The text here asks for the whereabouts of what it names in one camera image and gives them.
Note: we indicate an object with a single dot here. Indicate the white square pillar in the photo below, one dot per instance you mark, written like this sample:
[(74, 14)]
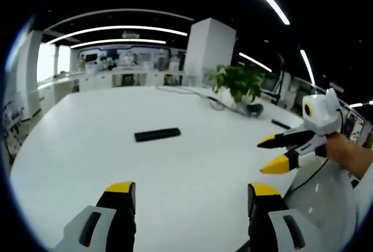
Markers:
[(208, 49)]

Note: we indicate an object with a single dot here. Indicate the black remote control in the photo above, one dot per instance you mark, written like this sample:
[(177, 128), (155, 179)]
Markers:
[(156, 134)]

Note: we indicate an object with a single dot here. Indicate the green potted plant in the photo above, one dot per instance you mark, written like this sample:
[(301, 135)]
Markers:
[(237, 83)]

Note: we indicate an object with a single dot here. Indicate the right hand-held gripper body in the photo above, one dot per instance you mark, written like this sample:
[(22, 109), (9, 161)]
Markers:
[(320, 115)]

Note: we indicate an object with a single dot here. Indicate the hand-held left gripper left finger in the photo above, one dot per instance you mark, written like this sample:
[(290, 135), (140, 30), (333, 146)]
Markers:
[(116, 217)]

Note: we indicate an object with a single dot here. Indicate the white chair back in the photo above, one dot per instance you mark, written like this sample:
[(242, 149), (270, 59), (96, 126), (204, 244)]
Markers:
[(320, 205)]

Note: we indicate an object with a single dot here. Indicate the small black bar object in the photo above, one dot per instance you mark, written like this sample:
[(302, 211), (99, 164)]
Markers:
[(280, 124)]

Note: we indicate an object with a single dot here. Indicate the person's right hand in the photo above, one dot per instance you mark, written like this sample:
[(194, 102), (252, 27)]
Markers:
[(339, 151)]

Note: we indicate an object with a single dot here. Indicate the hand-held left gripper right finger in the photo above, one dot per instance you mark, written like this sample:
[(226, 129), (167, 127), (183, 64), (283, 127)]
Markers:
[(268, 220)]

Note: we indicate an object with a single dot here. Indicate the dark round object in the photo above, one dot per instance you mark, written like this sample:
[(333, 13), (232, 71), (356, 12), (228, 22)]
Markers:
[(254, 109)]

